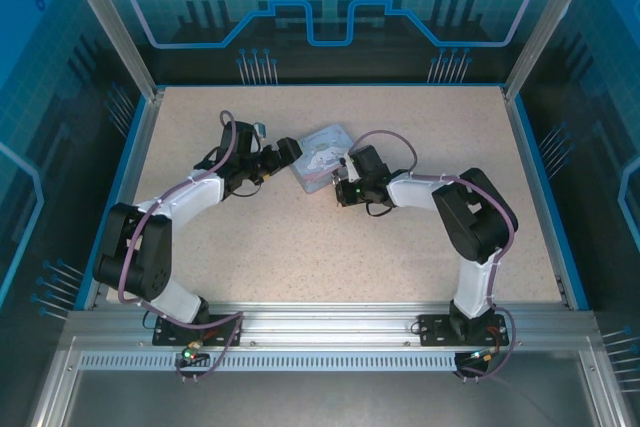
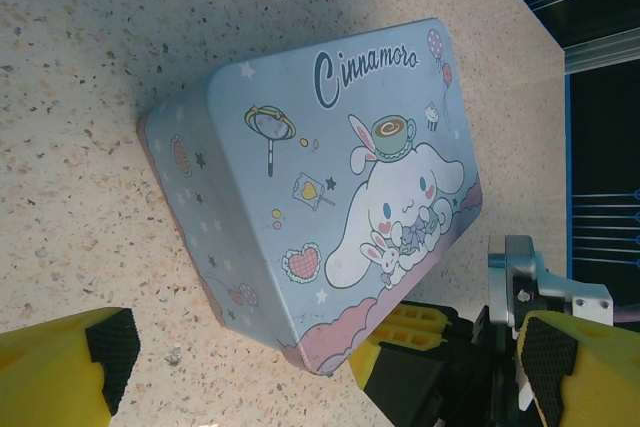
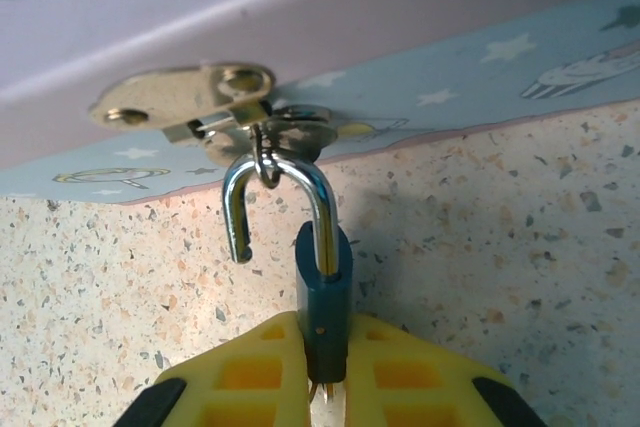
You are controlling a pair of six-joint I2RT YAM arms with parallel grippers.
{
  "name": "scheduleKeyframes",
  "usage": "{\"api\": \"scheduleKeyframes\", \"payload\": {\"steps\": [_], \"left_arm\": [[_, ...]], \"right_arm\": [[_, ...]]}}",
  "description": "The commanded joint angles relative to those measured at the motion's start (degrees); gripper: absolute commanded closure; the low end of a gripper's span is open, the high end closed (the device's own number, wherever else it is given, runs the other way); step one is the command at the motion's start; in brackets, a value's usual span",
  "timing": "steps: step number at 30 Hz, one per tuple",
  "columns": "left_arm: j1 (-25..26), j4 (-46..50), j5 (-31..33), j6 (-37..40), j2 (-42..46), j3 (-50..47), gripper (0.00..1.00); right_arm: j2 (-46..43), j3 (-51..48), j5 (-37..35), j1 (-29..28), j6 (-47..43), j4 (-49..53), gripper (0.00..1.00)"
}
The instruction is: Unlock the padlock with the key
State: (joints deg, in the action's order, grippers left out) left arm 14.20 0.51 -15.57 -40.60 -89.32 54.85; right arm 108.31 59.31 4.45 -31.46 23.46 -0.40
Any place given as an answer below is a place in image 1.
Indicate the light blue cartoon tin box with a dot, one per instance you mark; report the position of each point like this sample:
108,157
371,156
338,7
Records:
320,157

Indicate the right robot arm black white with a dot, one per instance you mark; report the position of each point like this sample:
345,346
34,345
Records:
415,194

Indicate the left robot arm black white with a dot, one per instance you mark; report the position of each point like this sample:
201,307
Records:
195,194

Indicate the left yellow power connector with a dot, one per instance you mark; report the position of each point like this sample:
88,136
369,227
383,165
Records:
192,351

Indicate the yellow power connector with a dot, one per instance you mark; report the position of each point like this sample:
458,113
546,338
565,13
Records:
485,354
192,351

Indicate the metal tray panel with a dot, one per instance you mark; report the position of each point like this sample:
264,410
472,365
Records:
325,397

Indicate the right yellow power connector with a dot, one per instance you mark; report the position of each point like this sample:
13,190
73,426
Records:
485,354

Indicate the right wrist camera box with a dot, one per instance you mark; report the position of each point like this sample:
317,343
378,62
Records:
352,171

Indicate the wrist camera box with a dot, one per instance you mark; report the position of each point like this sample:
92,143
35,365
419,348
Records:
259,129
352,171

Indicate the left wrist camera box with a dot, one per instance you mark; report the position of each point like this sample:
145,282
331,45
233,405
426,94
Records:
259,129

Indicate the aluminium front rail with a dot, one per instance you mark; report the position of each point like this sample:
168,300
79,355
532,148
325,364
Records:
325,322

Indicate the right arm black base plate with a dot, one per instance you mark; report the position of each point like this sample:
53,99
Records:
432,329

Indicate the right aluminium side rail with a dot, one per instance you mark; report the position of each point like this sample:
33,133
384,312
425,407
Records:
535,187

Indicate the left aluminium corner post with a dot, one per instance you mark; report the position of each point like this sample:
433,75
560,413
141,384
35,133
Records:
121,32

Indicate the aluminium corner post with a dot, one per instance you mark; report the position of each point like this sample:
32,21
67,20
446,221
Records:
121,32
542,32

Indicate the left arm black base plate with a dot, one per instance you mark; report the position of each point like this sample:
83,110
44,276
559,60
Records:
167,332

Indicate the right aluminium corner post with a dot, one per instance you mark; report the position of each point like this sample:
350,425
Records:
542,32

